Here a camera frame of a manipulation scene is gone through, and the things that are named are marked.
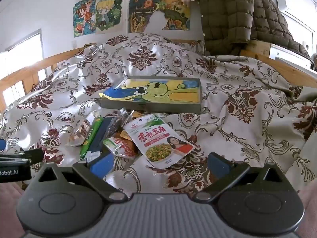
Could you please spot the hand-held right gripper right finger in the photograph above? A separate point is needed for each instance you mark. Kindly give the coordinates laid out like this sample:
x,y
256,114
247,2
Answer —
x,y
219,165

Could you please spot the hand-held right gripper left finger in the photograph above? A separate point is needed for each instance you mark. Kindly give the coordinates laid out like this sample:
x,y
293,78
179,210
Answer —
x,y
101,165

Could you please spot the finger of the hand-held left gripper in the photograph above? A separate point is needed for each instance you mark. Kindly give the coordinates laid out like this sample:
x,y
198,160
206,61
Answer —
x,y
2,145
34,155

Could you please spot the red orange snack packet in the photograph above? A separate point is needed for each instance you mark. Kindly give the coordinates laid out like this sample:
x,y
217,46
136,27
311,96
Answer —
x,y
118,148

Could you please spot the green stick snack packet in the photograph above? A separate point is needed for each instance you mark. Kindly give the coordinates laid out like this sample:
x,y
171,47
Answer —
x,y
91,136

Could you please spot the dark blue snack packet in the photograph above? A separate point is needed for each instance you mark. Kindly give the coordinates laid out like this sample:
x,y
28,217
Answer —
x,y
101,133

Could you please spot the clear nut snack packet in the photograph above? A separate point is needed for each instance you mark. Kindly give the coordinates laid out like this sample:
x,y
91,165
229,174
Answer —
x,y
80,131

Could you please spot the white green snack packet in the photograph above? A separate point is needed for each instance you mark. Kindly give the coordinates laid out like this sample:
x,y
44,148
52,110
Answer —
x,y
158,141

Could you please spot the grey shallow box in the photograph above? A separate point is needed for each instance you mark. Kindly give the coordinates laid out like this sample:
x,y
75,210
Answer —
x,y
148,105

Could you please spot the window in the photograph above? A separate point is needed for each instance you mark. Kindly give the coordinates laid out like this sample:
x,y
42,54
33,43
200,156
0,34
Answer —
x,y
22,54

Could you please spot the wooden board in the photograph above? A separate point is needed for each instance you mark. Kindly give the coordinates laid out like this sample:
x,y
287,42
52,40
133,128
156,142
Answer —
x,y
257,48

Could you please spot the olive puffer jacket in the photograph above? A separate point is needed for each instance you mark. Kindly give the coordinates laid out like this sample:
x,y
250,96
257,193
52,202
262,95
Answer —
x,y
235,12

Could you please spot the white air conditioner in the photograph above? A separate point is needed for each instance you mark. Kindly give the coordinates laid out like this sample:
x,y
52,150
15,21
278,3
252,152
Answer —
x,y
294,5

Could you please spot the wooden bed frame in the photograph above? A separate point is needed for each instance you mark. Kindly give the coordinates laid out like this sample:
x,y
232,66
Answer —
x,y
29,67

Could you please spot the cartoon characters wall poster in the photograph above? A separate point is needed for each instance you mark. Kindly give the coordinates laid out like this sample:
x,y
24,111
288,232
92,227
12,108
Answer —
x,y
104,14

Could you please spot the swirl pattern wall poster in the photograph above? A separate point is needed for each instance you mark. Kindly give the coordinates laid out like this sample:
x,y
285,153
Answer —
x,y
146,12

